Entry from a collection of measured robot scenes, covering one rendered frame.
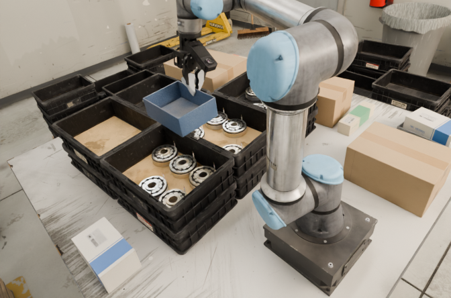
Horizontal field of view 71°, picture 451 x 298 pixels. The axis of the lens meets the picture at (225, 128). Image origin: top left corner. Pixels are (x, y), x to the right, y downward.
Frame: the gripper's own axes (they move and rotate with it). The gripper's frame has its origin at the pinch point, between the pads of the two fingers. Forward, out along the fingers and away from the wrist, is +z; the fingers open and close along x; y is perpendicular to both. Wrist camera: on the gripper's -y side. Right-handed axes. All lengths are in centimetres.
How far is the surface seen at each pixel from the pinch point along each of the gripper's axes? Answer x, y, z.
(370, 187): -44, -48, 35
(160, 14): -182, 334, 43
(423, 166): -49, -61, 20
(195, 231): 16.2, -19.5, 39.1
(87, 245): 45, -1, 40
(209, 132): -15.8, 13.0, 27.6
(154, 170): 14.1, 9.9, 31.7
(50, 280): 57, 67, 121
